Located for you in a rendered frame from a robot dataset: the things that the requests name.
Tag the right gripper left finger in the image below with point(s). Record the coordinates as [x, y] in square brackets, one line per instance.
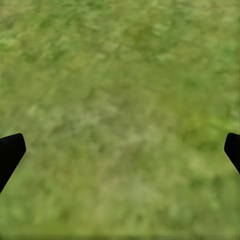
[12, 150]

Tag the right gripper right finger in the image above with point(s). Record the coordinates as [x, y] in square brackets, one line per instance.
[232, 149]

